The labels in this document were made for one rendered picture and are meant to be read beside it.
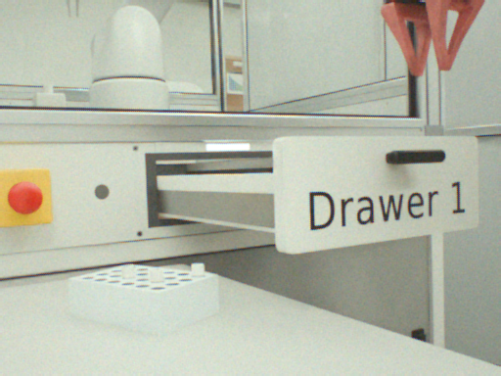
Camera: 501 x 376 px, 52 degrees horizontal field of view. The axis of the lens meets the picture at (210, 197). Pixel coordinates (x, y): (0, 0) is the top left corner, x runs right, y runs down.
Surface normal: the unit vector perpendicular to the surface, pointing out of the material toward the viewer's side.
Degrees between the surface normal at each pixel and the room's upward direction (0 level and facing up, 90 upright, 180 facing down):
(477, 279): 90
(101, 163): 90
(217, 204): 90
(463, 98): 90
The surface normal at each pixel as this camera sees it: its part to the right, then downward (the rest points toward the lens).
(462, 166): 0.48, 0.03
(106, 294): -0.61, 0.07
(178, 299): 0.79, 0.00
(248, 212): -0.87, 0.06
